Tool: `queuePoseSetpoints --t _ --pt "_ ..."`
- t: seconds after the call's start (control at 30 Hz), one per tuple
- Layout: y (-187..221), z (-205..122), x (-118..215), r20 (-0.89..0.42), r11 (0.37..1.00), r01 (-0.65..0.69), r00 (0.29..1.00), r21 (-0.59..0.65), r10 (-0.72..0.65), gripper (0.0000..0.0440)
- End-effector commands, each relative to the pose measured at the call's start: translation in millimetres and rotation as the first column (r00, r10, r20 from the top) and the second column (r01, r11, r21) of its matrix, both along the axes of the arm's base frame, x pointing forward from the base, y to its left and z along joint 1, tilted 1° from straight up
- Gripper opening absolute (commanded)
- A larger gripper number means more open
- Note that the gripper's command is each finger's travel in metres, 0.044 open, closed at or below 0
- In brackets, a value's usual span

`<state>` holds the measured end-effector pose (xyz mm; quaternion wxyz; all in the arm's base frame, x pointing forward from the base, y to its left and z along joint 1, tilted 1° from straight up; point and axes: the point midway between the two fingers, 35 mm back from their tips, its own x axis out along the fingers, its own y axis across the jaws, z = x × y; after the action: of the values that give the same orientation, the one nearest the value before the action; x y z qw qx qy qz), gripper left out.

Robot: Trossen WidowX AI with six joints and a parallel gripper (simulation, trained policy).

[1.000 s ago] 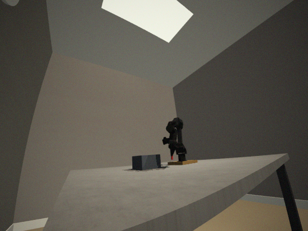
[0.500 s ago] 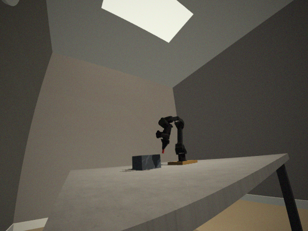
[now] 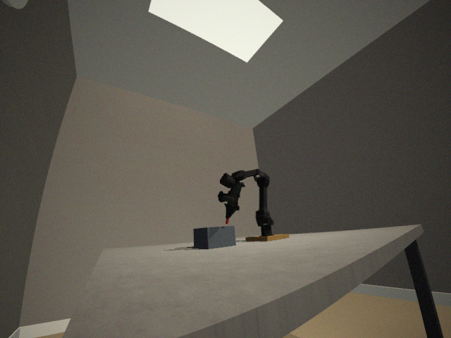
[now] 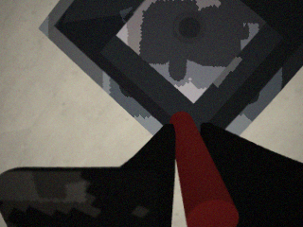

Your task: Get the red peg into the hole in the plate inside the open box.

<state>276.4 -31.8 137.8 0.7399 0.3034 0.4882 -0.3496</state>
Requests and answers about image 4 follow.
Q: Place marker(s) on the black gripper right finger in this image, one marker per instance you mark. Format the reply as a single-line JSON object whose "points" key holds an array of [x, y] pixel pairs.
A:
{"points": [[265, 187]]}

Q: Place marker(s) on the dark red peg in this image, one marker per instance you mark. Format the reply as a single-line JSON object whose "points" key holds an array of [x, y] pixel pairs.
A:
{"points": [[206, 200]]}

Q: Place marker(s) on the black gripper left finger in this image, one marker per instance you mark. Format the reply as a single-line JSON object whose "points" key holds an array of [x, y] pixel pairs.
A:
{"points": [[139, 193]]}

